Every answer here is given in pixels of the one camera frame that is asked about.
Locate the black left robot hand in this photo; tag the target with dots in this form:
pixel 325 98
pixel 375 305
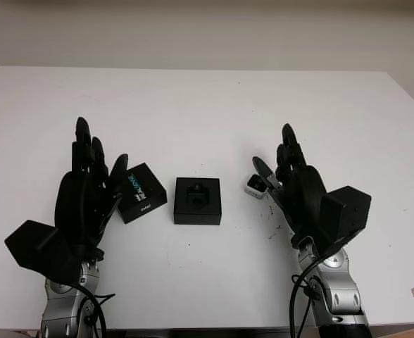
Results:
pixel 76 204

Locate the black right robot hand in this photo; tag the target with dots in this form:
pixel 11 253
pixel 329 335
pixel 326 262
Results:
pixel 303 197

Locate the small silver depth camera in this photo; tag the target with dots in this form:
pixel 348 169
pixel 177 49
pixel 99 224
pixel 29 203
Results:
pixel 253 190

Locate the black box lid RealSense print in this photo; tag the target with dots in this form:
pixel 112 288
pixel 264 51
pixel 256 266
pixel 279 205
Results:
pixel 145 200

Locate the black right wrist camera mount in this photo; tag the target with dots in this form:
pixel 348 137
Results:
pixel 348 214

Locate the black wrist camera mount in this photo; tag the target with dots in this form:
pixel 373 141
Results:
pixel 348 214
pixel 38 246

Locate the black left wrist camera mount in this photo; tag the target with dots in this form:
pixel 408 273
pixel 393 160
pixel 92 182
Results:
pixel 38 246

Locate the black camera box base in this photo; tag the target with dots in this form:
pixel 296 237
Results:
pixel 196 214

